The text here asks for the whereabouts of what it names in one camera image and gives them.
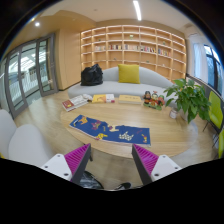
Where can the yellow picture book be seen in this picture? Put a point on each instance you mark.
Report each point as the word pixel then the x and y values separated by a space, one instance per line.
pixel 99 98

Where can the wooden wall bookshelf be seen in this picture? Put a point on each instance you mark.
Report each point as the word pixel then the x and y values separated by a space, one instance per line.
pixel 155 49

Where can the grey curved sofa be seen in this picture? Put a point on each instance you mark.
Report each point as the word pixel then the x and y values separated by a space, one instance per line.
pixel 149 81

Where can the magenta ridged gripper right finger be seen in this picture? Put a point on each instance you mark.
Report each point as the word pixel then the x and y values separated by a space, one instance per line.
pixel 152 167

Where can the yellow flat book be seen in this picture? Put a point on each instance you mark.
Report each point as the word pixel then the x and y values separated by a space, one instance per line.
pixel 130 99

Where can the black bag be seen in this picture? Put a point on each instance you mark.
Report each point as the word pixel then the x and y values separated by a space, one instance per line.
pixel 92 76

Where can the colourful toy figures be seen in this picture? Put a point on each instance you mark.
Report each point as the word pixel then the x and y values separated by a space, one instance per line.
pixel 153 100

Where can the white pink small book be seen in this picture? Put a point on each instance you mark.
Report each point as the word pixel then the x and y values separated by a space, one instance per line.
pixel 110 98

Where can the yellow cushion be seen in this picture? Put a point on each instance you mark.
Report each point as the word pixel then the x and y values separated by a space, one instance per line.
pixel 128 73

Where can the green potted plant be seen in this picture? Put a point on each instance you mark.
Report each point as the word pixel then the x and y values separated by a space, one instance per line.
pixel 190 98

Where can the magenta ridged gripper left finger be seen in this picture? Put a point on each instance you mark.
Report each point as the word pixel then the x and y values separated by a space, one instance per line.
pixel 70 166

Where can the window with dark frame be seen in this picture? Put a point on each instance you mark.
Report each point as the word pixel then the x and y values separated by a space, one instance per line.
pixel 215 77

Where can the ceiling strip light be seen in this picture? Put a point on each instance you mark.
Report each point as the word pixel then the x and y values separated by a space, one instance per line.
pixel 137 9

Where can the white armchair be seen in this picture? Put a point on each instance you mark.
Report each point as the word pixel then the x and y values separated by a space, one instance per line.
pixel 24 144

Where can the green chair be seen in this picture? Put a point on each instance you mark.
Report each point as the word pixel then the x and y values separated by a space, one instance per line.
pixel 216 115

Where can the blue patterned towel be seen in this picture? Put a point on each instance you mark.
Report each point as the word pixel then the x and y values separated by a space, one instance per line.
pixel 101 130

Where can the glass double door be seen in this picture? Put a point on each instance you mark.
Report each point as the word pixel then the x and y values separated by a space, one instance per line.
pixel 27 73

